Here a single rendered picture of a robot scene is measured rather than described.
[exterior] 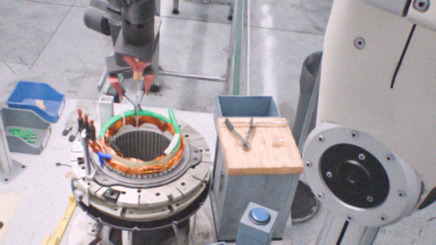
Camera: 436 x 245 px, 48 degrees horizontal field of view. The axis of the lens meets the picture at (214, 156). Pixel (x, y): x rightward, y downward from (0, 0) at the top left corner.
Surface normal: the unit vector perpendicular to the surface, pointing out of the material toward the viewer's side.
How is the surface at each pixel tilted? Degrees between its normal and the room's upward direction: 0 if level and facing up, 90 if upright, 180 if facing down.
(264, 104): 90
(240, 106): 90
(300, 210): 0
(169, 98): 0
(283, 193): 90
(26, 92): 87
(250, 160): 0
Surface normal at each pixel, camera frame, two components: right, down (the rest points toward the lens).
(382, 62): -0.65, 0.45
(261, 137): 0.10, -0.75
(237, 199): 0.13, 0.66
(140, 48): 0.13, -0.47
